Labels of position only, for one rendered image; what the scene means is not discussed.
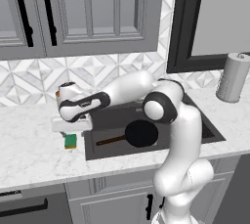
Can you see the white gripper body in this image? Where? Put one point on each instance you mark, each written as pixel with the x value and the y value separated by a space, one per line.
pixel 70 125

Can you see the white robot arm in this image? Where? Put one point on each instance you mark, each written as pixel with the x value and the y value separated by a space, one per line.
pixel 182 136

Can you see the green and yellow sponge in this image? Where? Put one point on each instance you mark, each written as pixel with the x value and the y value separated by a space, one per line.
pixel 70 140

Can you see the dark sink basin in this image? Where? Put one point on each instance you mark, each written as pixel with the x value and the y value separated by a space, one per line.
pixel 107 120

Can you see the grey false drawer front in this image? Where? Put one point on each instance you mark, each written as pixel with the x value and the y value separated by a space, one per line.
pixel 110 182

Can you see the dark grey dishwasher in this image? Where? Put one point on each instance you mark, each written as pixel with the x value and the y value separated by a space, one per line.
pixel 32 206

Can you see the grey base cupboard door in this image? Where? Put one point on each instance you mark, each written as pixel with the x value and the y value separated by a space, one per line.
pixel 218 198
pixel 110 206

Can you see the black framed window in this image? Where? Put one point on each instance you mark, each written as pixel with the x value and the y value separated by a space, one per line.
pixel 182 22

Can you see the grey paper towel roll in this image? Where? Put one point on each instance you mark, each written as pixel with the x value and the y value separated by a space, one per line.
pixel 231 78

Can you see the wide grey wall cupboard door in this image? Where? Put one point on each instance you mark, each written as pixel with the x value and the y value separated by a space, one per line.
pixel 104 6

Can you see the narrow grey wall cupboard door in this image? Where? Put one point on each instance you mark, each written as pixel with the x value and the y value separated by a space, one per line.
pixel 9 12

